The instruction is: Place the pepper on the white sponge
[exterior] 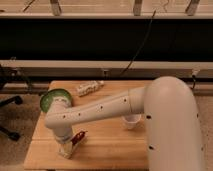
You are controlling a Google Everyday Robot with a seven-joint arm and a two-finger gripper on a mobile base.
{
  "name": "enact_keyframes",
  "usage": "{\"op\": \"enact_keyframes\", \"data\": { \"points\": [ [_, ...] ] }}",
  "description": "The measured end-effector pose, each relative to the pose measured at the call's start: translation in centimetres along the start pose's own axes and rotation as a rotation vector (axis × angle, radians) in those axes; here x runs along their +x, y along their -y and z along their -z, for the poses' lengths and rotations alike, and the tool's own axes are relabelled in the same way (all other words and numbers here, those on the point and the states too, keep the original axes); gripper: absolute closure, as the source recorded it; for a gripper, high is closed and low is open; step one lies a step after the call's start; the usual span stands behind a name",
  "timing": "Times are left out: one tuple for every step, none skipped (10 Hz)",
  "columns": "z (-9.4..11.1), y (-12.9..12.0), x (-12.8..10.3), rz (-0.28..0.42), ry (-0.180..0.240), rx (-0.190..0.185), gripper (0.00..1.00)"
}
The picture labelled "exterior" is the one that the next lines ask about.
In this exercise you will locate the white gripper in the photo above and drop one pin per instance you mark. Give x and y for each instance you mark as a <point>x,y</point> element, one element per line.
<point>63,139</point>

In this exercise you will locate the red pepper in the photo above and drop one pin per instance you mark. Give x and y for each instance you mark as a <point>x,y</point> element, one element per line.
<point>78,137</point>

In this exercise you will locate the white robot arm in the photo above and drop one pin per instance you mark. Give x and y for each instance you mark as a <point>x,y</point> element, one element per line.
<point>171,116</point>

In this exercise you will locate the green bowl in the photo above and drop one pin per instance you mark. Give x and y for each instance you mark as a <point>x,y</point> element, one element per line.
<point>53,96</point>

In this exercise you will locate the wooden table board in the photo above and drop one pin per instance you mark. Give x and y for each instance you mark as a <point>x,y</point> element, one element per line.
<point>108,145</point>

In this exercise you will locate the white cup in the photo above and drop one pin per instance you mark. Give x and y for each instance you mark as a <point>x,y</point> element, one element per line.
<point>131,121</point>

